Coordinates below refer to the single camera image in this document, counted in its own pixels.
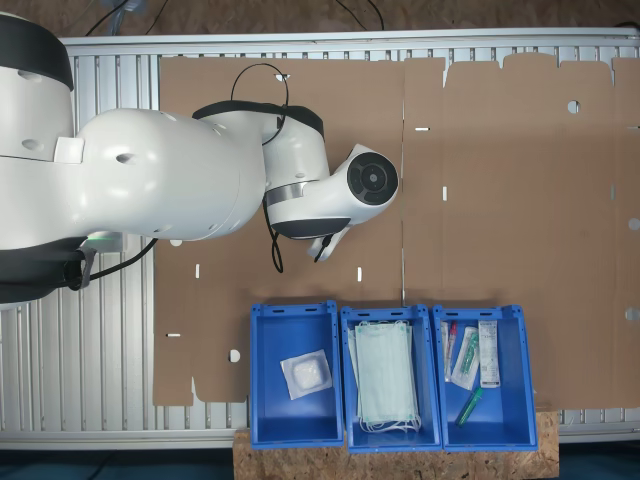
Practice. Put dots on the blue bin with cotton packet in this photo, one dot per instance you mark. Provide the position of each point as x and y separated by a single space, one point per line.
300 415

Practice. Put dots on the chipboard wooden board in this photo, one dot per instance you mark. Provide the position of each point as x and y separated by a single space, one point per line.
400 465

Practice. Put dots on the cotton ball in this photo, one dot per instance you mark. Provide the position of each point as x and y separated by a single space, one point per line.
305 375

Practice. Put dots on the printed white flat packet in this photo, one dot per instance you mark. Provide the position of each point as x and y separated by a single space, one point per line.
489 360

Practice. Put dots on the blue bin with tube packets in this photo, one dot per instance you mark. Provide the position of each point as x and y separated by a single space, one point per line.
515 400

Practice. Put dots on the brown cardboard sheet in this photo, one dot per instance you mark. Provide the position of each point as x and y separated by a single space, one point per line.
350 100
525 200

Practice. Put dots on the loose green capped tube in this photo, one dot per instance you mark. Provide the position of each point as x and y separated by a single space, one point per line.
470 407

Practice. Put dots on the green syringe clear packet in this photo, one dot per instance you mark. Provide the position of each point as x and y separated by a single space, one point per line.
465 365

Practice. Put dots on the red capped tube packet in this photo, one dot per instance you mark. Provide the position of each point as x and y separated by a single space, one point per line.
447 357

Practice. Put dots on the blue bin with masks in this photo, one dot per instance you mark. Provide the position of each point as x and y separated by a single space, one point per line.
395 442

